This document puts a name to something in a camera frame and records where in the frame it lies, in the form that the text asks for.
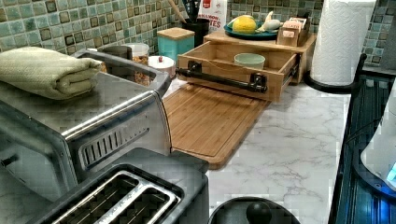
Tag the black paper towel holder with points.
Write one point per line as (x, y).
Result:
(337, 88)

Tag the folded green towel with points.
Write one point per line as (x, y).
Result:
(48, 73)

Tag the bamboo cutting board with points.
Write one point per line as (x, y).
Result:
(210, 124)

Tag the black two-slot toaster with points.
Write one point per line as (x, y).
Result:
(141, 187)

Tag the white red paper bag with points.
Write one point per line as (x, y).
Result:
(215, 11)

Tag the black drawer handle bar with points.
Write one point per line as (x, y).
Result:
(256, 82)

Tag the wooden drawer cabinet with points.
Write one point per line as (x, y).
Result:
(305, 51)

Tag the small wooden tea box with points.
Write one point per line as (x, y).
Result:
(294, 32)

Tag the black utensil holder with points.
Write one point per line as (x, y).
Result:
(200, 28)

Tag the light green bowl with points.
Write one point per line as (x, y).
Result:
(251, 60)

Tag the black pot lid with knob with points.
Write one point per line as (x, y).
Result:
(251, 210)

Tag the yellow plush pineapple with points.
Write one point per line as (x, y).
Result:
(244, 24)

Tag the clear cereal jar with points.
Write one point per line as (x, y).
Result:
(140, 54)

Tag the stainless toaster oven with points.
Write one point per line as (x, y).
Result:
(53, 145)

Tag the black kitchen utensils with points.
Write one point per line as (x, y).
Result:
(192, 8)

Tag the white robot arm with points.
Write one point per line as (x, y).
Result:
(379, 156)

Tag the white paper towel roll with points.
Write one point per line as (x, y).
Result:
(342, 29)

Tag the teal canister with wooden lid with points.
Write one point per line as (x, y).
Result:
(174, 41)

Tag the teal plate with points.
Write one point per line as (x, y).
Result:
(257, 36)

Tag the wooden drawer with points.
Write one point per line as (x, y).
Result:
(217, 59)

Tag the white sugar jar with lid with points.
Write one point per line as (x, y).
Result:
(164, 64)

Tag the dark metal cup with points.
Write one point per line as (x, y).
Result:
(119, 51)

